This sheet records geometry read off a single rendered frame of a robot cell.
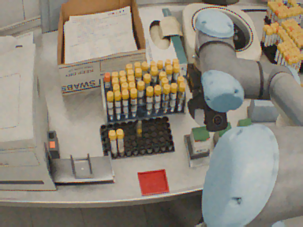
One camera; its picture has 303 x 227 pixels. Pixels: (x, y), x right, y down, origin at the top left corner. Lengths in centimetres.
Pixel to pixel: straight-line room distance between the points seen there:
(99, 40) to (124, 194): 45
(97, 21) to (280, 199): 109
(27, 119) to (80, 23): 55
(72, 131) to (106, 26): 33
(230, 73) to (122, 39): 61
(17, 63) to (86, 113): 35
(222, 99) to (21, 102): 43
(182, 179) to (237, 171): 79
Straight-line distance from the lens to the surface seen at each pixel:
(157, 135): 124
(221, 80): 79
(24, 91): 100
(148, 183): 119
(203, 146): 118
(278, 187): 43
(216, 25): 85
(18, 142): 96
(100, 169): 117
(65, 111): 131
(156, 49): 133
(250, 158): 42
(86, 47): 135
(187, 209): 211
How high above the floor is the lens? 197
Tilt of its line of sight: 58 degrees down
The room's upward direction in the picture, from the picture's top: 3 degrees clockwise
